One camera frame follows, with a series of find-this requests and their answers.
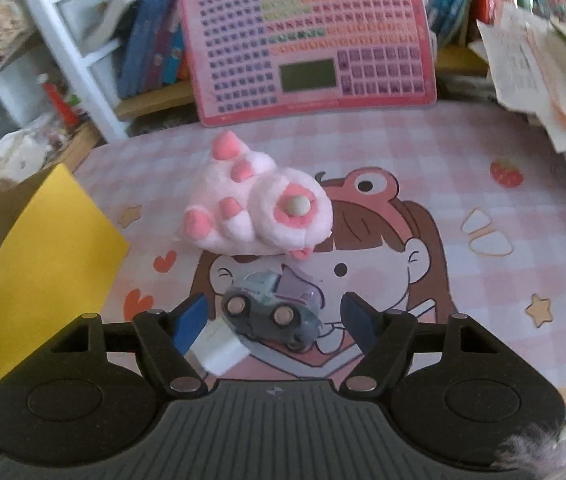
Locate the red and white bottle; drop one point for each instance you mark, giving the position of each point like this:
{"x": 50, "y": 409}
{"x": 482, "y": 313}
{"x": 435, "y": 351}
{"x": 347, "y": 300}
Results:
{"x": 55, "y": 100}

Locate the white desk shelf unit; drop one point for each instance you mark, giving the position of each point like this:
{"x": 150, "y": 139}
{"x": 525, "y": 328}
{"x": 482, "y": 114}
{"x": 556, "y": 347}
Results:
{"x": 63, "y": 45}

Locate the crumpled white bag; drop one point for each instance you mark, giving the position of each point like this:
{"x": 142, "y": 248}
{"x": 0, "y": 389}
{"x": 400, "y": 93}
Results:
{"x": 23, "y": 150}

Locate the white charger plug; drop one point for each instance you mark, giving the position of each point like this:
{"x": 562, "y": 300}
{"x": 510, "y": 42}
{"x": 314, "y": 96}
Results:
{"x": 223, "y": 352}

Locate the pink learning tablet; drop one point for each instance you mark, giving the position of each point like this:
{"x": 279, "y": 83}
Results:
{"x": 313, "y": 35}

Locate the pink printed table mat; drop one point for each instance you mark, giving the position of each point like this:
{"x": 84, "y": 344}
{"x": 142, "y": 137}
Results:
{"x": 513, "y": 260}

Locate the pink plush toy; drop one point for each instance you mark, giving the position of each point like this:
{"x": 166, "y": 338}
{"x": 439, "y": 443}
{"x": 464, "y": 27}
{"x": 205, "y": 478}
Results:
{"x": 243, "y": 230}

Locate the grey toy car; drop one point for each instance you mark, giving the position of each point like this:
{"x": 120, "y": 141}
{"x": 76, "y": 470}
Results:
{"x": 263, "y": 305}

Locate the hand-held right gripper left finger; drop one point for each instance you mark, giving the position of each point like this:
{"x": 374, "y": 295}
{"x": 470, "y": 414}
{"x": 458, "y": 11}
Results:
{"x": 190, "y": 322}

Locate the grey fur trim with bell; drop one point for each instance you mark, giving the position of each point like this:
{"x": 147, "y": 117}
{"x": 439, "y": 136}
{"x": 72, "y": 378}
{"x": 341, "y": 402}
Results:
{"x": 538, "y": 447}

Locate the pile of papers and books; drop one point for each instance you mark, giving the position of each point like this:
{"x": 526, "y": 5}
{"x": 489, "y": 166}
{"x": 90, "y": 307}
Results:
{"x": 538, "y": 75}

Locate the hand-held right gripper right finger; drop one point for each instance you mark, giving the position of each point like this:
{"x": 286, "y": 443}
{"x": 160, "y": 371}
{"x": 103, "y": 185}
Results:
{"x": 360, "y": 322}

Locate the yellow cardboard box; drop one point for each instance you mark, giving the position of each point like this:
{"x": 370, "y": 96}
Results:
{"x": 38, "y": 270}

